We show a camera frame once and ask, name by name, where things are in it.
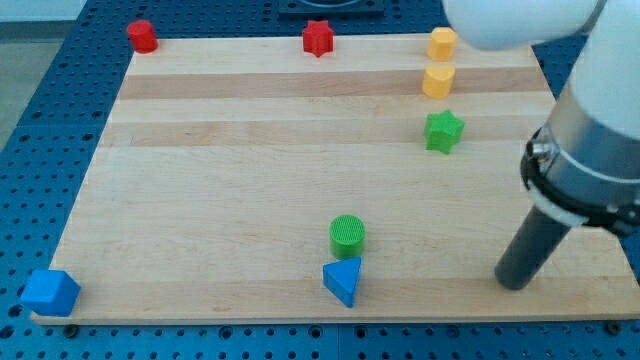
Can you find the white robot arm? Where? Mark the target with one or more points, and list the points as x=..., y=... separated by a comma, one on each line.
x=581, y=167

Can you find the blue triangle block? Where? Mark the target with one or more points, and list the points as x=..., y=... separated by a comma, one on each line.
x=341, y=278

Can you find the green cylinder block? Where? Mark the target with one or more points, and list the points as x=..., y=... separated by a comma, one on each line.
x=347, y=235

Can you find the wooden board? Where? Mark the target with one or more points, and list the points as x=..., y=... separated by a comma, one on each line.
x=223, y=162

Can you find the green star block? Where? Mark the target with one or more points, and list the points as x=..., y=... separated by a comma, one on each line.
x=443, y=131

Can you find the red star block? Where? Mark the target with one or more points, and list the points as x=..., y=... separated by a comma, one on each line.
x=318, y=38

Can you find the yellow hexagon block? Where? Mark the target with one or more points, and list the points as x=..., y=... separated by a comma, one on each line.
x=442, y=44

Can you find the black cylindrical end effector rod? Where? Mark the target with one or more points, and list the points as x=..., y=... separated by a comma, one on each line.
x=535, y=240

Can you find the red cylinder block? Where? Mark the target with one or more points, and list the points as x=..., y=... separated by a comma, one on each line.
x=142, y=36

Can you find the blue cube block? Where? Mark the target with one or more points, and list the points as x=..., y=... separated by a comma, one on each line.
x=50, y=293

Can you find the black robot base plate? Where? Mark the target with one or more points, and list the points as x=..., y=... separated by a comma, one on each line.
x=330, y=7

